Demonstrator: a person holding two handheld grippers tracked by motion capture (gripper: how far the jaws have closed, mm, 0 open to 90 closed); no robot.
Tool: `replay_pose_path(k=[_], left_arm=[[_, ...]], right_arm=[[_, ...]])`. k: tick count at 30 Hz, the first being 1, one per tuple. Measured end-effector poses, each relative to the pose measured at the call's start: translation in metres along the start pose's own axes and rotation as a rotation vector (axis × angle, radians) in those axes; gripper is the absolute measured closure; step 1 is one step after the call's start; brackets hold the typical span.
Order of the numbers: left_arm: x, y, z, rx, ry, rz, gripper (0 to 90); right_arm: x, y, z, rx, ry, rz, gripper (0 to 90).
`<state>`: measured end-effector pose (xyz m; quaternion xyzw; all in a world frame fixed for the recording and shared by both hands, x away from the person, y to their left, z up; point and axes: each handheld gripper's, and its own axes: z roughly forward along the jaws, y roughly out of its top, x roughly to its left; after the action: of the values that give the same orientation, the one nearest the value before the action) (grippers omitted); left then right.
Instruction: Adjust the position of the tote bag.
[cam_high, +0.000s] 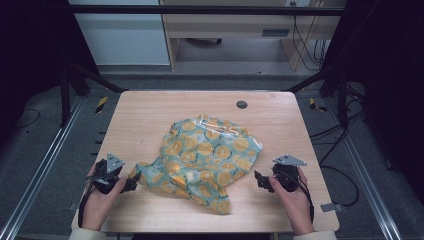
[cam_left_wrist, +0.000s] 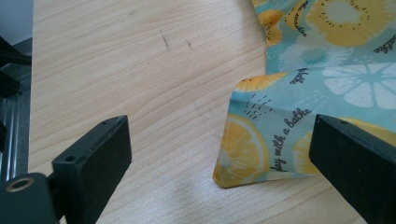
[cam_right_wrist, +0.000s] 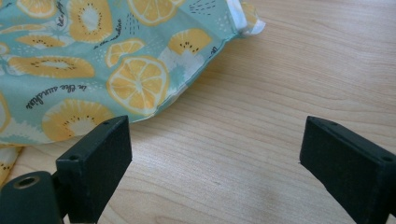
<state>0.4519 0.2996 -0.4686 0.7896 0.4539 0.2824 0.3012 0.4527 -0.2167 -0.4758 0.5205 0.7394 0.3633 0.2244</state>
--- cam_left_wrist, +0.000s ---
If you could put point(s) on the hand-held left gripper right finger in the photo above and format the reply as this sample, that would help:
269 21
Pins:
358 165

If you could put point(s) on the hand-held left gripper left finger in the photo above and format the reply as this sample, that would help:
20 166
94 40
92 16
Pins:
93 161

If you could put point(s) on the aluminium floor rail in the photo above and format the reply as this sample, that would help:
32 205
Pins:
14 133

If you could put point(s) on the black metal frame strut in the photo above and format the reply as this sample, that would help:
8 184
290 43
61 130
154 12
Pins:
11 59

